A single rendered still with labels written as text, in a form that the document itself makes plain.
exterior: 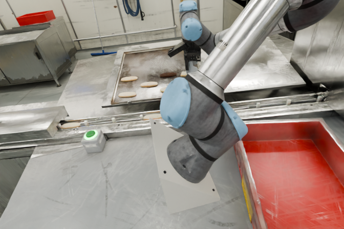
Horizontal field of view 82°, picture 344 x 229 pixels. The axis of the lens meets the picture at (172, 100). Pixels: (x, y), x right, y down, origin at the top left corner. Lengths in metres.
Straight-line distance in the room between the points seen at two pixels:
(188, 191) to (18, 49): 3.37
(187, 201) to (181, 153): 0.15
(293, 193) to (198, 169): 0.32
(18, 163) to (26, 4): 4.34
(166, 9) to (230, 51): 4.06
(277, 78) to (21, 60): 3.43
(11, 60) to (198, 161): 3.51
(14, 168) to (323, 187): 1.38
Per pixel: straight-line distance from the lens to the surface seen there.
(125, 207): 0.75
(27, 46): 3.58
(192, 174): 0.60
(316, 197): 0.80
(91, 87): 1.47
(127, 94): 1.08
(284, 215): 0.73
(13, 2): 5.49
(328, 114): 1.09
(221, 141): 0.56
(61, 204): 0.86
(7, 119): 1.28
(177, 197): 0.63
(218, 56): 0.48
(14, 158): 1.30
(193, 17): 0.81
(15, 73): 3.95
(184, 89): 0.45
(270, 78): 1.15
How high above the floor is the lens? 1.46
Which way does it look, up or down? 35 degrees down
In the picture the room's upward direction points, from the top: 9 degrees counter-clockwise
